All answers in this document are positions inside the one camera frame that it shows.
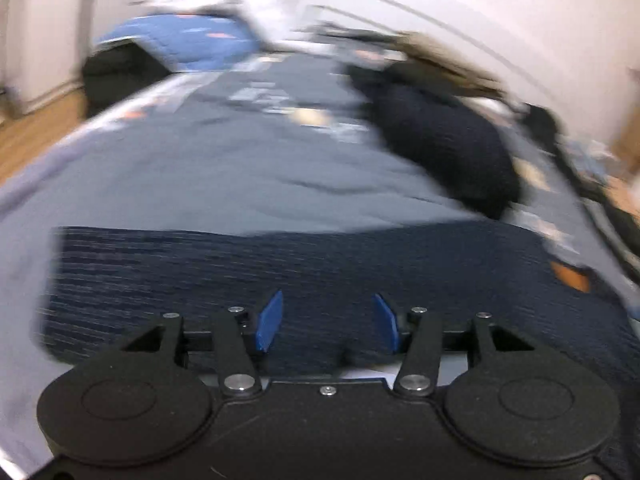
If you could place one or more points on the white wardrobe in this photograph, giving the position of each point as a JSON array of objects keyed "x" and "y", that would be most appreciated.
[{"x": 40, "y": 35}]

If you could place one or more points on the tan folded blanket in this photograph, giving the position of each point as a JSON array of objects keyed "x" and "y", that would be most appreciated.
[{"x": 450, "y": 55}]

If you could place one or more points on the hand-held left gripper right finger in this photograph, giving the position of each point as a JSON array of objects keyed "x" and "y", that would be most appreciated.
[{"x": 387, "y": 322}]

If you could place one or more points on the black knit sweater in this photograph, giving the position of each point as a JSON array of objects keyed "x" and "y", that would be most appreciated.
[{"x": 445, "y": 145}]

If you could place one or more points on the white clothing pile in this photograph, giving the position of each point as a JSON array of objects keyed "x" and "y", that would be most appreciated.
[{"x": 265, "y": 15}]

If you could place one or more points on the navy patterned garment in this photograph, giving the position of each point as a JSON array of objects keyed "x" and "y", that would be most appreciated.
[{"x": 320, "y": 265}]

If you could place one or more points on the folded black clothes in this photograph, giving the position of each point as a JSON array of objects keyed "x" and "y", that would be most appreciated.
[{"x": 600, "y": 210}]

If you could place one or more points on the grey printed bed quilt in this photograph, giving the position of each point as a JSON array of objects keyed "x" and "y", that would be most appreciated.
[{"x": 200, "y": 170}]

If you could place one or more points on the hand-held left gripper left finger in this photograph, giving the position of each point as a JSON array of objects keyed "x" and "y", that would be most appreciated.
[{"x": 269, "y": 322}]

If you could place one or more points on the blue blanket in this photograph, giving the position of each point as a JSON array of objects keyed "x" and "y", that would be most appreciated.
[{"x": 190, "y": 35}]

